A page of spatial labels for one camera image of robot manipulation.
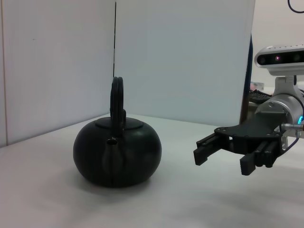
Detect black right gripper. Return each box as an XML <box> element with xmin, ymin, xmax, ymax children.
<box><xmin>193</xmin><ymin>115</ymin><xmax>289</xmax><ymax>177</ymax></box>

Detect black round teapot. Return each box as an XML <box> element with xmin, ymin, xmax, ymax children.
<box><xmin>73</xmin><ymin>76</ymin><xmax>163</xmax><ymax>188</ymax></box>

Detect black computer keyboard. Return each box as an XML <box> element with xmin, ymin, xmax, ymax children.
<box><xmin>248</xmin><ymin>91</ymin><xmax>272</xmax><ymax>104</ymax></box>

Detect metal plug with thin cable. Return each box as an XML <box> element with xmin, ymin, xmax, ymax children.
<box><xmin>281</xmin><ymin>122</ymin><xmax>304</xmax><ymax>152</ymax></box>

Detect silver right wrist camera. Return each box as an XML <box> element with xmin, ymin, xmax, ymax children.
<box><xmin>254</xmin><ymin>44</ymin><xmax>304</xmax><ymax>77</ymax></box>

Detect blue hanging cable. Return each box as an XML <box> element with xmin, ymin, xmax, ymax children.
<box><xmin>287</xmin><ymin>0</ymin><xmax>304</xmax><ymax>13</ymax></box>

